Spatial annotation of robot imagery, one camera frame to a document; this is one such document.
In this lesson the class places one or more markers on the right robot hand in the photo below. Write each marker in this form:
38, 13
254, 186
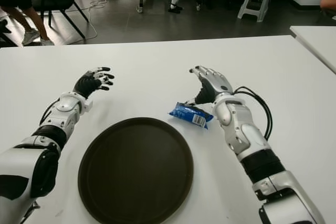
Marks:
216, 82

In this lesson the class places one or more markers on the round dark brown tray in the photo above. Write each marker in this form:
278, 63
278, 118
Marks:
135, 171

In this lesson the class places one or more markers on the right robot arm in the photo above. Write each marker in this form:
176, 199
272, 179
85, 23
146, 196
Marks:
246, 129

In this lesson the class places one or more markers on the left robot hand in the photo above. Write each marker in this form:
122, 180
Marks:
86, 85

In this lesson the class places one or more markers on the neighbouring white table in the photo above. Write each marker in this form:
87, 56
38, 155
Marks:
317, 40

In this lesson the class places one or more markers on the blue Oreo packet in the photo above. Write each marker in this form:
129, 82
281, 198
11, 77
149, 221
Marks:
186, 113

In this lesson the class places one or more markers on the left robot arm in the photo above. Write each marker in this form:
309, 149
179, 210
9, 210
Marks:
15, 161

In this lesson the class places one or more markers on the black chair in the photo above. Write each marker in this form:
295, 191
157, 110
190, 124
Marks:
53, 1

